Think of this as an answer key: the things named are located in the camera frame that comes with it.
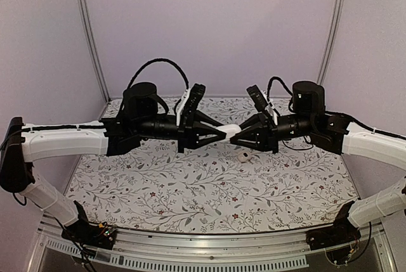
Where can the white earbud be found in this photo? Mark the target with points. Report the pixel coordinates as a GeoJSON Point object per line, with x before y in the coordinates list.
{"type": "Point", "coordinates": [230, 130]}

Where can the left aluminium frame post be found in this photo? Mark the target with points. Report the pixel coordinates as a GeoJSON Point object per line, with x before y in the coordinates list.
{"type": "Point", "coordinates": [92, 48]}

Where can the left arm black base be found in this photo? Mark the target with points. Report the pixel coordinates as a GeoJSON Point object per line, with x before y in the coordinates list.
{"type": "Point", "coordinates": [102, 235]}

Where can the right aluminium frame post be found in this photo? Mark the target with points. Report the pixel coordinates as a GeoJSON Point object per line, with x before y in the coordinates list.
{"type": "Point", "coordinates": [331, 38]}

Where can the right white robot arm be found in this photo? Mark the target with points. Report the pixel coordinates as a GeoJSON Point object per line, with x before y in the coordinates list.
{"type": "Point", "coordinates": [368, 142]}

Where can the floral patterned mat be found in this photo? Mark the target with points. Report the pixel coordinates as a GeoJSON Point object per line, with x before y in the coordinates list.
{"type": "Point", "coordinates": [209, 191]}

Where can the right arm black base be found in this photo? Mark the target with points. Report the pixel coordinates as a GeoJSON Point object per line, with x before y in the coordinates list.
{"type": "Point", "coordinates": [342, 236]}

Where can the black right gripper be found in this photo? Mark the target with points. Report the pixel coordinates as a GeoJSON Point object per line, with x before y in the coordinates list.
{"type": "Point", "coordinates": [265, 133]}

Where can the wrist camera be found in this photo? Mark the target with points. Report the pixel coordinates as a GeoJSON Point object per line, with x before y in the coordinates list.
{"type": "Point", "coordinates": [262, 104]}
{"type": "Point", "coordinates": [188, 102]}

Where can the cream earbud case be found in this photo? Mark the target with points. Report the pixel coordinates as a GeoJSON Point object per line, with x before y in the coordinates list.
{"type": "Point", "coordinates": [244, 157]}

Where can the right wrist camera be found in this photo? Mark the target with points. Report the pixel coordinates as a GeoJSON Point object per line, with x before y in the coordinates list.
{"type": "Point", "coordinates": [262, 104]}

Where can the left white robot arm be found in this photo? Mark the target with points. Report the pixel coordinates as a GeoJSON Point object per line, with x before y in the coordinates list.
{"type": "Point", "coordinates": [26, 143]}

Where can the aluminium frame post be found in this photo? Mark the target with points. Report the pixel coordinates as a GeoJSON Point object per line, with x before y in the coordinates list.
{"type": "Point", "coordinates": [92, 48]}
{"type": "Point", "coordinates": [331, 38]}

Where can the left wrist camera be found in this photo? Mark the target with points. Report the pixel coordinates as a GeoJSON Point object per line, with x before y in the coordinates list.
{"type": "Point", "coordinates": [188, 102]}

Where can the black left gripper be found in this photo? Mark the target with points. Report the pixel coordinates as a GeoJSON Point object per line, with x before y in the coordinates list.
{"type": "Point", "coordinates": [191, 136]}

